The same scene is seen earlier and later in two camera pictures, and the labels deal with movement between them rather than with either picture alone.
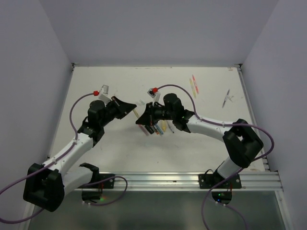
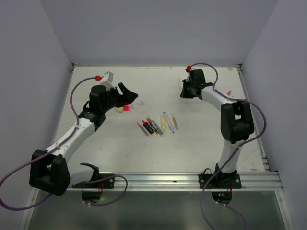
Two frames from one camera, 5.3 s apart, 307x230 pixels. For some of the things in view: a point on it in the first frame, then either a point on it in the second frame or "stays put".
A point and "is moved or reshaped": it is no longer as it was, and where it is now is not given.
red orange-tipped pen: x=156 y=131 stays put
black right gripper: x=148 y=117 to x=184 y=94
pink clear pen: x=144 y=130 stays put
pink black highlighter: x=148 y=128 stays put
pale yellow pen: x=136 y=113 is moved or reshaped
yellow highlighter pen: x=163 y=122 stays put
